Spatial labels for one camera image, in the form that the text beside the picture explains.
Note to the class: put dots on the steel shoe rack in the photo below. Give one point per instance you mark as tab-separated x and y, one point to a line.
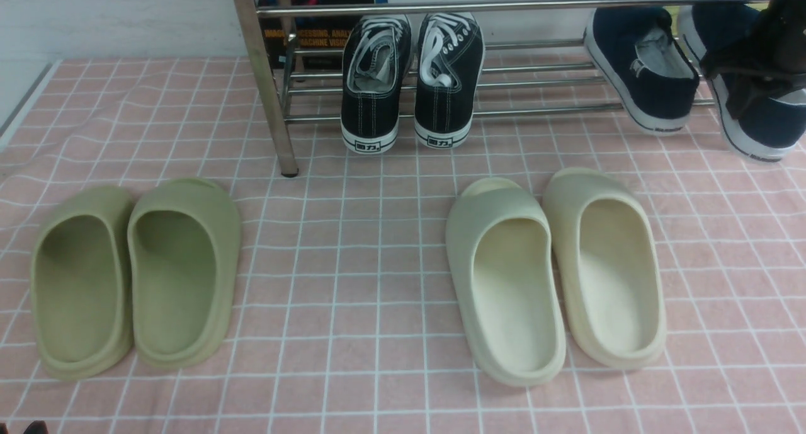
535	62

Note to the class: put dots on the pink checkered floor cloth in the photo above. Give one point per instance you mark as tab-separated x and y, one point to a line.
345	317

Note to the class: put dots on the cream right slipper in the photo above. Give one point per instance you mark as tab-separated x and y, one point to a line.
607	259

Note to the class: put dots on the dark object bottom left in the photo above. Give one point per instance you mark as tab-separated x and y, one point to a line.
37	427

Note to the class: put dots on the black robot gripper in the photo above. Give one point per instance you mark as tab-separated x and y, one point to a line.
767	62

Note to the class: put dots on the cream left slipper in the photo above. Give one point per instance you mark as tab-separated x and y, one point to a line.
499	250

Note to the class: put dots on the dark book behind rack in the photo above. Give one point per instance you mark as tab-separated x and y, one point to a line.
321	32

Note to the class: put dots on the green slipper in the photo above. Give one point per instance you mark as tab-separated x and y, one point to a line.
81	284
184	240

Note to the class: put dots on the black canvas sneaker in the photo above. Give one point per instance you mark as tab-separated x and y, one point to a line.
450	62
376	60

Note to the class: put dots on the green right slipper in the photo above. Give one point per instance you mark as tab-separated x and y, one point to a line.
184	240

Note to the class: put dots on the black right canvas sneaker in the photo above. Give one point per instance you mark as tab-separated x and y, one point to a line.
450	62

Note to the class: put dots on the black left canvas sneaker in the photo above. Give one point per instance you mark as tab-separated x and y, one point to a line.
376	60

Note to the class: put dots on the cream slipper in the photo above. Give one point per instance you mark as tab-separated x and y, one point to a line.
607	259
499	250

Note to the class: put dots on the navy slip-on shoe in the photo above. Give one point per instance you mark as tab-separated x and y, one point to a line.
771	127
635	50

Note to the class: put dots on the green left slipper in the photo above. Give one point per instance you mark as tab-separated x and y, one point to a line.
81	284

